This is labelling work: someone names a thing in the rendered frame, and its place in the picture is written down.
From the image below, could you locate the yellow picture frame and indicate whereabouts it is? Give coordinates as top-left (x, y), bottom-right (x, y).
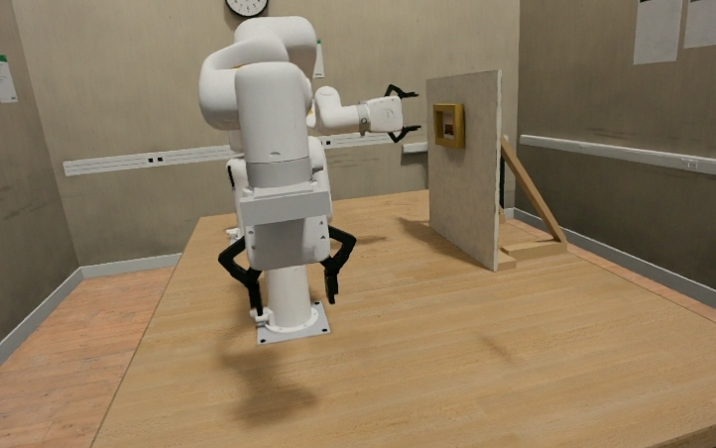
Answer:
top-left (432, 104), bottom-right (465, 149)

